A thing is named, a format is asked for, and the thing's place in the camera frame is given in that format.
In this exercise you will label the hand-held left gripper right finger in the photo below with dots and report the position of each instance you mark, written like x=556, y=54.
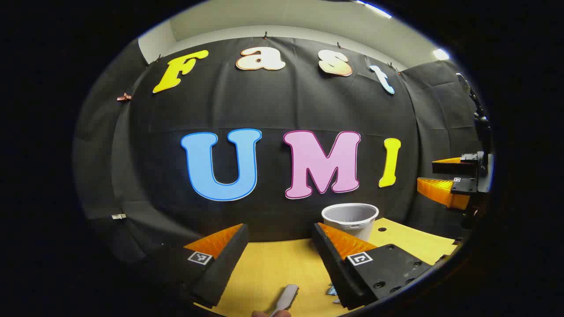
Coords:
x=335, y=268

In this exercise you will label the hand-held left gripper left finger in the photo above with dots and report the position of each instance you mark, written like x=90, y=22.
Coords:
x=224, y=264

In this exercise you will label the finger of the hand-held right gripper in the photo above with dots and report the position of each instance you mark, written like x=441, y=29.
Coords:
x=462, y=186
x=449, y=167

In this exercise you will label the blue paper trash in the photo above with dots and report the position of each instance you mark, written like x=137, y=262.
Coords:
x=332, y=291

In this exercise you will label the grey ribbed garbage bin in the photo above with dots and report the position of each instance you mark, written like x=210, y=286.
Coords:
x=350, y=216

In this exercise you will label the small grey broom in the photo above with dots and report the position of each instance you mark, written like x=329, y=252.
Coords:
x=287, y=297

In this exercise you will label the wooden desktop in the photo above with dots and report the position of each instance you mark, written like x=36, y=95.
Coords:
x=273, y=268

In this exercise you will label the ceiling light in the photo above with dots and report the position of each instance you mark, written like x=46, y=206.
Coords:
x=440, y=54

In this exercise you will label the white cloth clip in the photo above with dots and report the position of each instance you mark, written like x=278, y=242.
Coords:
x=118, y=216

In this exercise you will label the black backdrop cloth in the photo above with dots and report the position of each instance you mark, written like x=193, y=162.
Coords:
x=273, y=105

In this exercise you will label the copper cloth clip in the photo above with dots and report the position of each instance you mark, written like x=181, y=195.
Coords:
x=124, y=97

